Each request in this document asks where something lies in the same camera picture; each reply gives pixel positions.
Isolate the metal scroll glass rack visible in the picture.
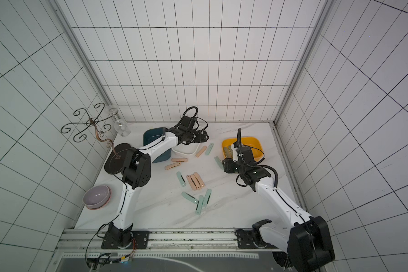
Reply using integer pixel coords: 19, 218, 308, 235
60, 102, 119, 153

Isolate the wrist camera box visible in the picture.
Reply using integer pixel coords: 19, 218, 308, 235
179, 116, 197, 130
233, 146, 255, 165

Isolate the pink knife cluster left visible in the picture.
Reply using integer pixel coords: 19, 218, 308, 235
187, 175, 197, 190

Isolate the mint knife left pair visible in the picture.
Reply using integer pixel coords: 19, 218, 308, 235
176, 172, 186, 187

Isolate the pink knife upper left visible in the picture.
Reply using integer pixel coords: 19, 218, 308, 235
171, 158, 188, 163

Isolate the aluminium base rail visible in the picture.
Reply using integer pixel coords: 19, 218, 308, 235
56, 228, 282, 253

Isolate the white storage box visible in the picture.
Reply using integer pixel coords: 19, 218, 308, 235
172, 143, 201, 158

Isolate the mint knife lower vertical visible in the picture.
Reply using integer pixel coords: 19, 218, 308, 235
196, 196, 204, 215

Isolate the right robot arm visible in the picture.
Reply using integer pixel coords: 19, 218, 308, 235
222, 158, 335, 272

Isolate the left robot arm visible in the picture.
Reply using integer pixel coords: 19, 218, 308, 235
102, 128, 209, 249

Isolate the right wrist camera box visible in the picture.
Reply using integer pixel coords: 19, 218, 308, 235
233, 146, 255, 165

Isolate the yellow storage box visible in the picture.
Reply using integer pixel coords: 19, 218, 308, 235
222, 137, 265, 162

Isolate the clear wine glass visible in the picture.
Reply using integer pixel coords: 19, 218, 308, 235
107, 105, 131, 137

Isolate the olive knife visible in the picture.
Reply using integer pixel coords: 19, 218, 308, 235
227, 146, 233, 158
223, 147, 231, 158

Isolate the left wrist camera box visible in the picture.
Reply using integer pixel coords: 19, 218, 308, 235
179, 116, 197, 130

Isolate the dark teal storage box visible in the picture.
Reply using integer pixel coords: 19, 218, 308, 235
143, 127, 171, 163

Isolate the black oval rack base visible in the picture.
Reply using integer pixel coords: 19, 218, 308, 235
104, 143, 132, 175

